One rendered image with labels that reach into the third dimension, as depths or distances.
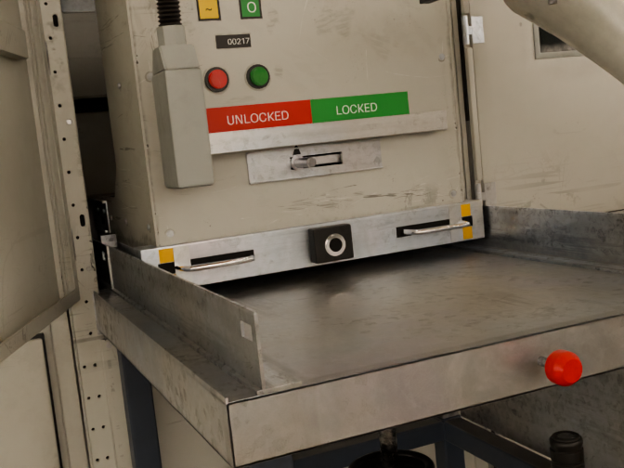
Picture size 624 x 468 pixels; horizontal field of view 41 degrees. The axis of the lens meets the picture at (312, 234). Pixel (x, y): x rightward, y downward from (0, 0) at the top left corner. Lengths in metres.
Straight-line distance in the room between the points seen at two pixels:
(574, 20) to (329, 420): 0.80
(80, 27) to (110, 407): 0.93
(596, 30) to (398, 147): 0.33
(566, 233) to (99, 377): 0.73
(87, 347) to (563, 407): 0.72
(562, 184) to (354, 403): 1.03
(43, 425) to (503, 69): 1.00
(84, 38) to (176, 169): 0.97
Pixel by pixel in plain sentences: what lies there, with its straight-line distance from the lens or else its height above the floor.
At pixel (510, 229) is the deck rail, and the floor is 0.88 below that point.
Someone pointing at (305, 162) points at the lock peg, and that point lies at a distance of 1.16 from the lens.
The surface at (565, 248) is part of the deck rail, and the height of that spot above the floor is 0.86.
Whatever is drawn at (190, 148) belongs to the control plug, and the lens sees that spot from 1.04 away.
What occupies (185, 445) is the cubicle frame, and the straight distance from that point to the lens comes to 1.43.
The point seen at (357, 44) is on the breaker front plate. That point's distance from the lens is 1.26.
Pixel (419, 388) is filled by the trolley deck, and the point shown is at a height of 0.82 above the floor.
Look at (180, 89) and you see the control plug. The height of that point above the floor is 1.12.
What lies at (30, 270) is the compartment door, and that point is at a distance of 1.21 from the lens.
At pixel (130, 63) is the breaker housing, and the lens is 1.17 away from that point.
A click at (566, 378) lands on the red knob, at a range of 0.80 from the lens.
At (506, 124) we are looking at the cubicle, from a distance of 1.61.
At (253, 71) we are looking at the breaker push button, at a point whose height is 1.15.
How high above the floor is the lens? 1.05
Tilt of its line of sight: 7 degrees down
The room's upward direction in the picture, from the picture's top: 6 degrees counter-clockwise
